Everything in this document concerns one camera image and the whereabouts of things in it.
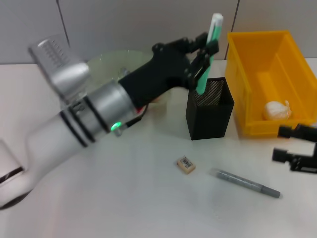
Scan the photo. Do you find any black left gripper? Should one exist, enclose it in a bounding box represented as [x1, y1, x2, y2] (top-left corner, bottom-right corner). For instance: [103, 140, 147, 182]
[118, 31, 220, 108]

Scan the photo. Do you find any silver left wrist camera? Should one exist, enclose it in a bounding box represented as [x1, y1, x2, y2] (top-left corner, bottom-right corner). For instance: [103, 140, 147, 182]
[28, 34, 90, 106]

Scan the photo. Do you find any yellow plastic bin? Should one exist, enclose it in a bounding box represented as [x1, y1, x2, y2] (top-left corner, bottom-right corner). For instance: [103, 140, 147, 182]
[224, 30, 315, 138]

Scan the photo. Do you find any grey marker pen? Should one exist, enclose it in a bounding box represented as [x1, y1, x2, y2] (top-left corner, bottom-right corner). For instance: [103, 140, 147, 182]
[210, 168, 282, 199]

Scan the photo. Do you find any left gripper cable with plug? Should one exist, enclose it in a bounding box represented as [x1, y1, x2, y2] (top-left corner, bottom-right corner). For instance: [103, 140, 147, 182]
[112, 104, 149, 137]

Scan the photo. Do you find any mint green pen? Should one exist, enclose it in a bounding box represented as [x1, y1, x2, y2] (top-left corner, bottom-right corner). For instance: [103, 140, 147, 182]
[195, 13, 225, 96]

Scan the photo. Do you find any beige eraser with barcode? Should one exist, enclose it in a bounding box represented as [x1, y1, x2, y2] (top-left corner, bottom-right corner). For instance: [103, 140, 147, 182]
[177, 155, 197, 175]

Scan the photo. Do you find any white garlic bulb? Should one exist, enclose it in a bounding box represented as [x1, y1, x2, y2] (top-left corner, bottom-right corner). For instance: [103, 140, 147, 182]
[262, 100, 293, 121]

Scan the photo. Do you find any black mesh pen holder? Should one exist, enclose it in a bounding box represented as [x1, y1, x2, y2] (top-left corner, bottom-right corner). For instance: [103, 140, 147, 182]
[185, 76, 235, 141]

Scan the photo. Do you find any pale green wavy fruit plate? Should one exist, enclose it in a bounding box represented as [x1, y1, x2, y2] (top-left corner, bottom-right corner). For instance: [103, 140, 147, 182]
[88, 50, 172, 106]

